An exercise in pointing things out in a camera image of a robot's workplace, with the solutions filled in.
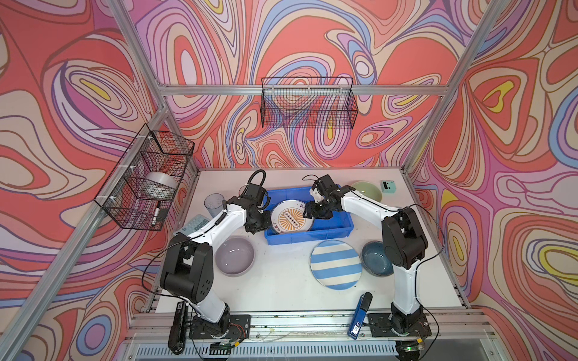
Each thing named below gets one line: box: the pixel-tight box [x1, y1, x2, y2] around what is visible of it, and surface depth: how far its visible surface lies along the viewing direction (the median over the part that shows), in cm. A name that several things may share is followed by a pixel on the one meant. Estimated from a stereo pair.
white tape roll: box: [142, 171, 179, 201], surface depth 73 cm
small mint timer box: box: [380, 179, 397, 195], surface depth 113 cm
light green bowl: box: [351, 180, 383, 203], surface depth 108 cm
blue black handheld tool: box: [346, 291, 373, 340], surface depth 75 cm
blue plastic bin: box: [264, 186, 355, 246], surface depth 95 cm
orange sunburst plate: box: [270, 200, 315, 236], surface depth 99 cm
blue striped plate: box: [309, 239, 363, 292], surface depth 88 cm
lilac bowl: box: [215, 236, 256, 277], surface depth 88 cm
